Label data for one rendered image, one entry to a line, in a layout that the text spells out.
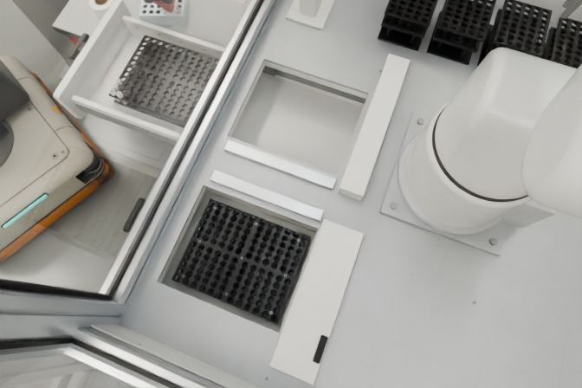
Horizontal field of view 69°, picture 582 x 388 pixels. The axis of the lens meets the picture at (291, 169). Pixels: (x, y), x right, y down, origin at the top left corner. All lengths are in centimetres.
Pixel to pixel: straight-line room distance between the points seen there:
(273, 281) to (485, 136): 48
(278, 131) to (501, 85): 58
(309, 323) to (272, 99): 54
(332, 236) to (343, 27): 48
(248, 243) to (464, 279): 41
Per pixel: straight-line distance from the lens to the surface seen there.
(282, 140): 100
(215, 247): 87
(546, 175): 35
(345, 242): 81
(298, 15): 103
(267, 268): 85
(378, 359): 81
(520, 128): 58
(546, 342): 91
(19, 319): 60
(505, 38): 98
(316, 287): 79
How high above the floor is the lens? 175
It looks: 70 degrees down
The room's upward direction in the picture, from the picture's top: 2 degrees counter-clockwise
